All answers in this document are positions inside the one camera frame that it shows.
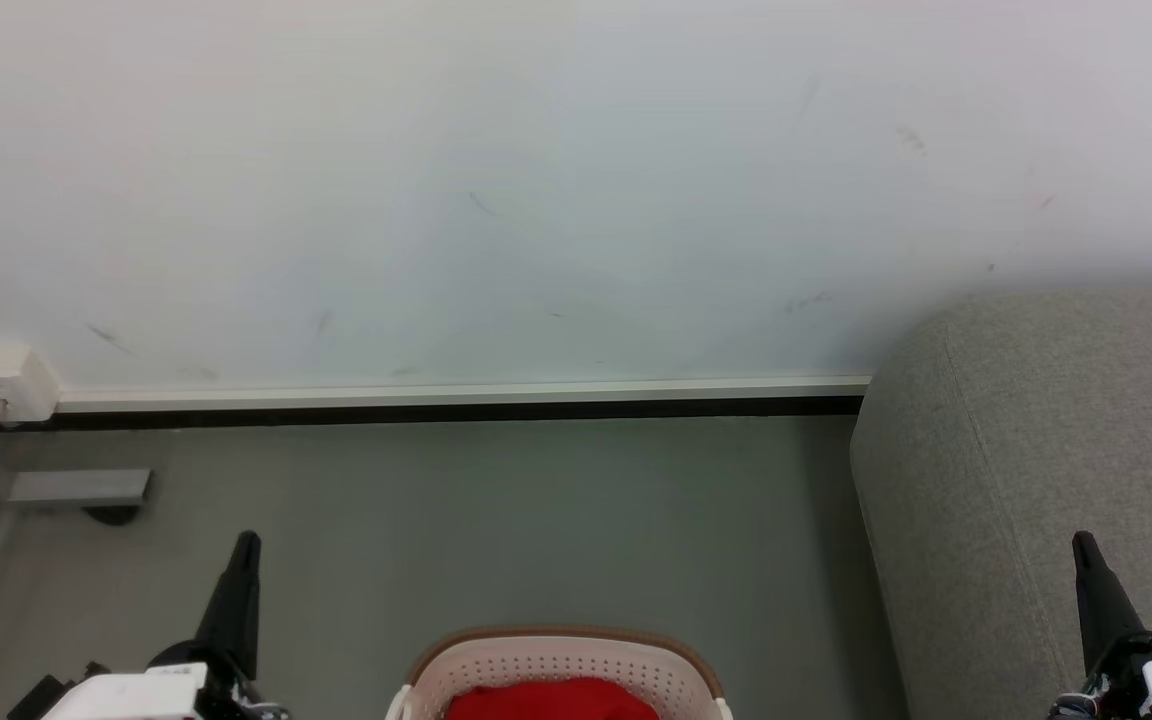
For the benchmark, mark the white wall power adapter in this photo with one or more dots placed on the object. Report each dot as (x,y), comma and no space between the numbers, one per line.
(1,380)

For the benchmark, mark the grey metal foot bar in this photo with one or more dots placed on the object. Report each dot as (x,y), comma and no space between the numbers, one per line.
(76,486)

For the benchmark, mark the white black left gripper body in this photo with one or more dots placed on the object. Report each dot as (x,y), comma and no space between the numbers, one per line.
(136,695)

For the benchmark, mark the black round foot pad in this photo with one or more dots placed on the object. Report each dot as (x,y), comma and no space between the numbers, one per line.
(113,514)

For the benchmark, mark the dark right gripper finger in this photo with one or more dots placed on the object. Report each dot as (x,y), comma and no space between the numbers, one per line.
(1101,600)

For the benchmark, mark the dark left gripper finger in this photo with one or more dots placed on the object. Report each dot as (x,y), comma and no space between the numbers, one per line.
(236,600)

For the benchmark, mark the white perforated laundry basket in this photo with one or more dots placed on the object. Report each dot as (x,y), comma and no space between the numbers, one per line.
(556,660)

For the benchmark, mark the white and black baseboard strip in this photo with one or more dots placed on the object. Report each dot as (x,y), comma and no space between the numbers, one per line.
(456,398)

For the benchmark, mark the red white trimmed garment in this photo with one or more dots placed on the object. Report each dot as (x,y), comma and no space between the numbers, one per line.
(551,700)

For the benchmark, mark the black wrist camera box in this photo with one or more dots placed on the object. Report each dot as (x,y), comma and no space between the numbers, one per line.
(41,700)

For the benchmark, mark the grey fabric sofa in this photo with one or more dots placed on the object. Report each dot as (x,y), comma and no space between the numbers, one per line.
(1026,480)

